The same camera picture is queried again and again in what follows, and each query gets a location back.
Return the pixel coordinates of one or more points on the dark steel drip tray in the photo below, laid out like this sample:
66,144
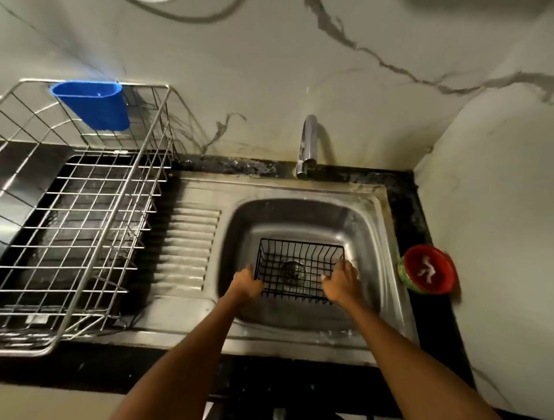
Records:
86,216

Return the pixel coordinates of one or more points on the black wire basket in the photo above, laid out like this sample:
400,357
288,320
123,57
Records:
303,243

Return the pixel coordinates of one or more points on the chrome sink faucet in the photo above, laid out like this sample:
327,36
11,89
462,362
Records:
308,147

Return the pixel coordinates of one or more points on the person's right hand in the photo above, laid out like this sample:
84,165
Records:
342,285

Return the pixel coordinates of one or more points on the person's left forearm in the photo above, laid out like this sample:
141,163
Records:
182,363

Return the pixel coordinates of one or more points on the round sink drain strainer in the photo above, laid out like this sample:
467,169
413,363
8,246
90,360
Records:
294,271

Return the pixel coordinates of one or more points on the person's left hand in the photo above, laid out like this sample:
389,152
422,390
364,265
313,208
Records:
244,287

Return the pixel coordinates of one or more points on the blue plastic cutlery holder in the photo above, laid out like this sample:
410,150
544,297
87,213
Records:
95,106

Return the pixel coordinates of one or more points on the person's right forearm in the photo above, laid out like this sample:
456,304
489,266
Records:
415,372

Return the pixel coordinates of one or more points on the red and green bowl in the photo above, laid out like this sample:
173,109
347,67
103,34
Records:
443,270

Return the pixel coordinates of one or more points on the stainless steel sink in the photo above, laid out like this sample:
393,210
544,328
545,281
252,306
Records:
190,242

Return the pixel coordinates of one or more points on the white scrap in bowl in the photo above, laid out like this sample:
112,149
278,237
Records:
426,270

